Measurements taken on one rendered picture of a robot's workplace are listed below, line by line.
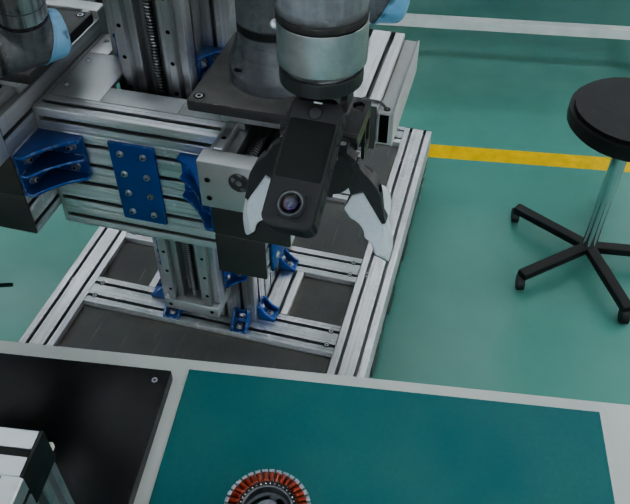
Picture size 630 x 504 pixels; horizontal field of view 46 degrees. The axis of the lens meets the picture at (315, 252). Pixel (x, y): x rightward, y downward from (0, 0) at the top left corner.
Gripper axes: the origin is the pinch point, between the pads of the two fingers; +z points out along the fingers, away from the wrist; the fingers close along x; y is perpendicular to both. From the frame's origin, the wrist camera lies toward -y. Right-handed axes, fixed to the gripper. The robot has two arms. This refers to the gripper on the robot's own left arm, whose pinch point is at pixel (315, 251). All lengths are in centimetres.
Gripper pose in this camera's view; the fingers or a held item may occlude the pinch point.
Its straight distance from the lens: 75.1
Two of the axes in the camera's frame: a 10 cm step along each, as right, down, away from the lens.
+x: -9.7, -1.8, 1.9
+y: 2.6, -6.7, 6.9
